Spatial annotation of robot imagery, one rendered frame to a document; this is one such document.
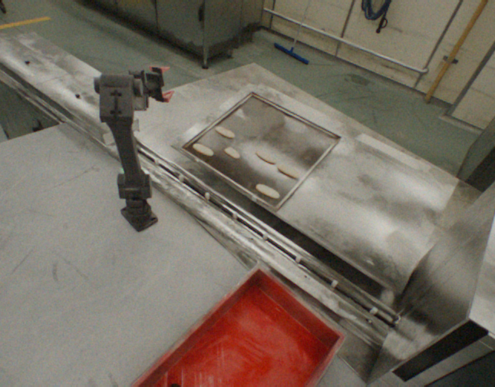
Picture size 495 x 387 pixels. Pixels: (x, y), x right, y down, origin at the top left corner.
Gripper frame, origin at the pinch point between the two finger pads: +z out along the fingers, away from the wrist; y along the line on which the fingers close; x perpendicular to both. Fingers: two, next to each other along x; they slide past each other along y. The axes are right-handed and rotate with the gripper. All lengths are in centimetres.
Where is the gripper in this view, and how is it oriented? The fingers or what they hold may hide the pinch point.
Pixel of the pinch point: (169, 80)
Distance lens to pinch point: 148.1
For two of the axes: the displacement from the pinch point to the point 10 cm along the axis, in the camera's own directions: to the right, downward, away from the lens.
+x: 8.5, 2.9, -4.4
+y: 0.4, 8.0, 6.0
